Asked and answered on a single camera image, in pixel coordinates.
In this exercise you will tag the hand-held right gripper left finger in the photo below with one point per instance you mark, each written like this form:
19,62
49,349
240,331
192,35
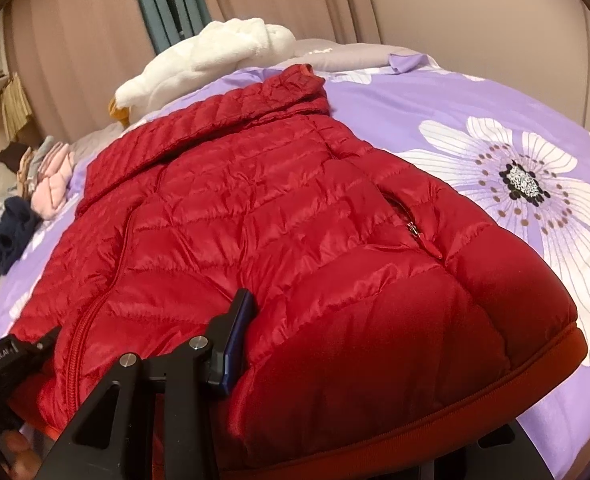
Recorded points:
231,345

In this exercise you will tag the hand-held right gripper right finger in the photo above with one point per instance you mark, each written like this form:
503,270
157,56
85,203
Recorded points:
505,452

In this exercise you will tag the navy cloth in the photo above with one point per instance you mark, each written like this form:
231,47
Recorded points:
10,230

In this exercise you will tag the purple floral bed sheet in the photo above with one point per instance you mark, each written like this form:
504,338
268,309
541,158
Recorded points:
475,110

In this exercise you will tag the grey folded cloth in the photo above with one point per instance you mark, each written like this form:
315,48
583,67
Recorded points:
42,152

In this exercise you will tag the beige curtain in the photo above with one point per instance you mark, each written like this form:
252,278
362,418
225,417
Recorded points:
75,35

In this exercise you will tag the teal curtain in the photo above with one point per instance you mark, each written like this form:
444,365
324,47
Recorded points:
165,0

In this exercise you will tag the white plush goose toy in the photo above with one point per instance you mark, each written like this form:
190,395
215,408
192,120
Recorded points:
200,55

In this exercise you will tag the red down jacket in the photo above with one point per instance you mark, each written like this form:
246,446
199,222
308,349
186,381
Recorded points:
275,210

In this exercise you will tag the yellowish hanging cloth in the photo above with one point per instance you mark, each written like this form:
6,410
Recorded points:
17,107

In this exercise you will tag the pink clothing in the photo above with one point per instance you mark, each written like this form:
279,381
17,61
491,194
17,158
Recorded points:
50,190

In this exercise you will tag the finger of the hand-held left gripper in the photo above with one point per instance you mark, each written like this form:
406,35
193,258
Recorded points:
47,340

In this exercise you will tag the person's left hand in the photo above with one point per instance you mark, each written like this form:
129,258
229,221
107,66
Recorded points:
20,455

